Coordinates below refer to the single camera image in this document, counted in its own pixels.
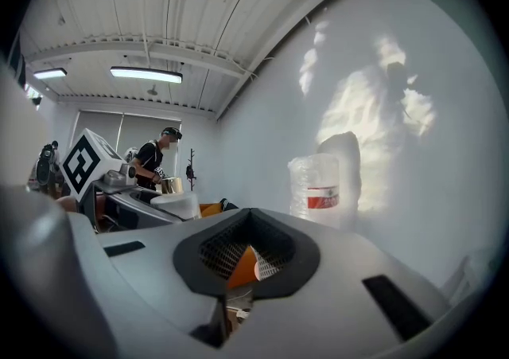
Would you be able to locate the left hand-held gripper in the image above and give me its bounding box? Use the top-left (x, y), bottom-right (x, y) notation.
top-left (58, 127), bottom-right (188, 233)

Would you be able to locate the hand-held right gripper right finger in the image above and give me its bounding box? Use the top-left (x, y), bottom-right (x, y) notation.
top-left (237, 208), bottom-right (455, 359)

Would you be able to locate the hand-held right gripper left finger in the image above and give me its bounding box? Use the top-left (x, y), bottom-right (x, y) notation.
top-left (65, 208), bottom-right (252, 359)

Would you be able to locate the person's left forearm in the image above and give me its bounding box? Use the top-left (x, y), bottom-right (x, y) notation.
top-left (54, 194), bottom-right (84, 216)

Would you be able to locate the dark wooden coat rack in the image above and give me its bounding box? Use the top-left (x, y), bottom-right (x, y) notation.
top-left (185, 146), bottom-right (197, 192)

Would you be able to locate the orange sofa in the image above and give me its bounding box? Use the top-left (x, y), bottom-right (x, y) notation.
top-left (197, 201), bottom-right (260, 291)

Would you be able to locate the clear water bottle red label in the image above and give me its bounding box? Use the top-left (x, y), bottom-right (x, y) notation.
top-left (287, 153), bottom-right (342, 228)

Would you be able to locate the long ceiling light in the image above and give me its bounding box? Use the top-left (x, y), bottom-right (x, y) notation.
top-left (109, 65), bottom-right (185, 85)

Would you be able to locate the short ceiling light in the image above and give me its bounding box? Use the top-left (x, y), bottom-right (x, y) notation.
top-left (32, 67), bottom-right (68, 81)

